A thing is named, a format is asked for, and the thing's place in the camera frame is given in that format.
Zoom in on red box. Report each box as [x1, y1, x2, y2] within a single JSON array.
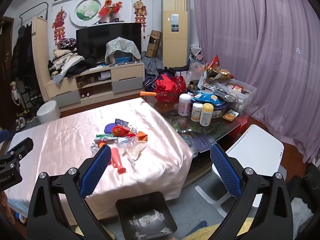
[[232, 119, 250, 137]]

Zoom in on clear plastic storage box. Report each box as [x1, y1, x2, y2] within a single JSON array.
[[221, 80, 257, 113]]

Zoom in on small stuffed toy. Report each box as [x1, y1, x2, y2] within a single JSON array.
[[14, 212, 27, 224]]

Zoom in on dark patterned hat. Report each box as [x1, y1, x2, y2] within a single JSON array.
[[57, 38, 77, 50]]

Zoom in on red snack bag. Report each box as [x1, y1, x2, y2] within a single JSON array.
[[209, 55, 222, 70]]

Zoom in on purple round lid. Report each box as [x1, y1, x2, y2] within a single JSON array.
[[104, 122, 118, 134]]

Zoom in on black square waste bin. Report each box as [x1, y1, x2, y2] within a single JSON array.
[[115, 191, 178, 240]]

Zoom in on glass coffee table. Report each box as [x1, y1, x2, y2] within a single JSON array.
[[140, 90, 260, 188]]

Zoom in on white bottle orange label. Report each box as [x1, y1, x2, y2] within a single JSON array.
[[191, 102, 203, 122]]

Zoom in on white bottle pink label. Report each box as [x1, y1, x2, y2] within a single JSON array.
[[178, 93, 192, 117]]

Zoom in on silver foil wrapper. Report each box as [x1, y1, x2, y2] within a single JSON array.
[[114, 137, 137, 148]]

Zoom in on gold red package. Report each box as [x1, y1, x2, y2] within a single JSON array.
[[207, 69, 235, 80]]

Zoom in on dark wooden door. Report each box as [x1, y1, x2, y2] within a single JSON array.
[[0, 17, 14, 130]]

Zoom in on vase of artificial flowers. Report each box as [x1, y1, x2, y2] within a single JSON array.
[[98, 0, 123, 23]]

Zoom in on black television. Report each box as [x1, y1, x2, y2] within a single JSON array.
[[76, 22, 142, 64]]

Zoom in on white round bin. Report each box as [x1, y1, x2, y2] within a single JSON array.
[[37, 100, 61, 124]]

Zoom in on black stool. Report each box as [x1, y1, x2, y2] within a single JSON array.
[[170, 65, 189, 74]]

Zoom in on ox hanging ornament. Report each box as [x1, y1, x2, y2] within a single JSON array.
[[133, 0, 148, 40]]

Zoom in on small orange sachet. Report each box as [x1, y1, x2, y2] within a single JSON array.
[[222, 110, 239, 122]]

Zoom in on clear plastic bag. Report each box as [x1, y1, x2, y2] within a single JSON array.
[[189, 61, 209, 80]]

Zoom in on blue snack bag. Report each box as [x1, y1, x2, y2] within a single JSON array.
[[194, 90, 225, 105]]

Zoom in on white hanging bag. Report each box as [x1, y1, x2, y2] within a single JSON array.
[[10, 81, 22, 105]]

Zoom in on beige folding screen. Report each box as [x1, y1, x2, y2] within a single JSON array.
[[31, 16, 50, 102]]

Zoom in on blue pet cage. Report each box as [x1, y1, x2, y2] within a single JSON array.
[[114, 51, 132, 62]]

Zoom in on black coat rack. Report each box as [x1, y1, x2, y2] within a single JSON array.
[[19, 2, 49, 27]]

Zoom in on white fluffy cushion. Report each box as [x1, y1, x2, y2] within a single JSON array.
[[291, 197, 314, 233]]

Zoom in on dark blue bag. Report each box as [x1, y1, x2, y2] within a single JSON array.
[[142, 74, 160, 93]]

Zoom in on shoe rack with shoes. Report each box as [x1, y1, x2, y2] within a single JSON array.
[[15, 90, 44, 132]]

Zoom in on patterned cloth cover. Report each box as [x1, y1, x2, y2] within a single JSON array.
[[105, 37, 142, 65]]

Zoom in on pile of clothes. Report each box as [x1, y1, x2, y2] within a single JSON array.
[[47, 47, 97, 84]]

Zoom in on grey clothes heap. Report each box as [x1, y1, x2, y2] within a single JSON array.
[[141, 51, 165, 77]]

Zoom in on beige standing air conditioner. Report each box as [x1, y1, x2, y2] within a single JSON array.
[[161, 0, 191, 68]]

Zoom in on dark hanging coats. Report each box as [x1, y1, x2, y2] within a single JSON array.
[[11, 24, 38, 98]]

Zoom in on cardboard box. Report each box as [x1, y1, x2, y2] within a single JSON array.
[[146, 30, 162, 58]]

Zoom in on purple curtain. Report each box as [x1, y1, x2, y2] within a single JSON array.
[[190, 0, 320, 164]]

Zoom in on beige grey television cabinet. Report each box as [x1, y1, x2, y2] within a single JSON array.
[[46, 61, 145, 110]]

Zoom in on yellow cap bottle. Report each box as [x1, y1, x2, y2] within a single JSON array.
[[199, 103, 214, 127]]

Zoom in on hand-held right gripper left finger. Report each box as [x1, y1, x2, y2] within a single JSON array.
[[27, 144, 118, 240]]

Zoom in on blue booklet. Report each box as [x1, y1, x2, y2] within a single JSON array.
[[194, 135, 218, 153]]

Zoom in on clear plastic wrapper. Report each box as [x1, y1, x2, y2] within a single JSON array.
[[124, 140, 147, 167]]

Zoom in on white side table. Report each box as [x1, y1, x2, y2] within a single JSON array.
[[195, 124, 285, 217]]

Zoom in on round flower wall art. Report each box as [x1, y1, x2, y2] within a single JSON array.
[[69, 0, 102, 27]]

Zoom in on pink satin tablecloth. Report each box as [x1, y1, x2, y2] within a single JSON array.
[[4, 97, 193, 227]]

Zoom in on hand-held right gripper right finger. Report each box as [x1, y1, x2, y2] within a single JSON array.
[[209, 144, 293, 240]]

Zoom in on black armchair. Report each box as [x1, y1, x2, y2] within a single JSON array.
[[285, 162, 320, 230]]

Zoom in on red fish hanging ornament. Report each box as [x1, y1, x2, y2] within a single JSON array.
[[52, 7, 68, 47]]

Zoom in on red basket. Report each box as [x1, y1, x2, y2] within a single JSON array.
[[153, 74, 187, 104]]

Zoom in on blue round tin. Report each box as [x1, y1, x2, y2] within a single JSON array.
[[191, 97, 228, 119]]

